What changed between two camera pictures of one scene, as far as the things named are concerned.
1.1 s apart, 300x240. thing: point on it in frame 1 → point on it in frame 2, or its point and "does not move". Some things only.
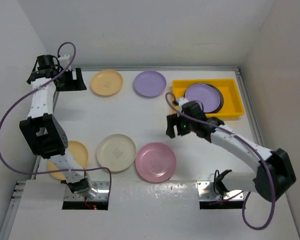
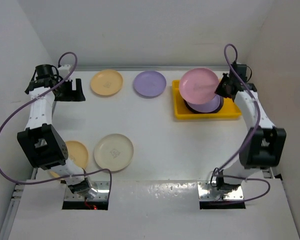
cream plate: [116, 152] does not move
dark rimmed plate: [221, 101] does not move
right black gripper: [173, 120] → [218, 91]
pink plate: [155, 163] → [199, 86]
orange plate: [77, 151] does not move
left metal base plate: [102, 187] does not move
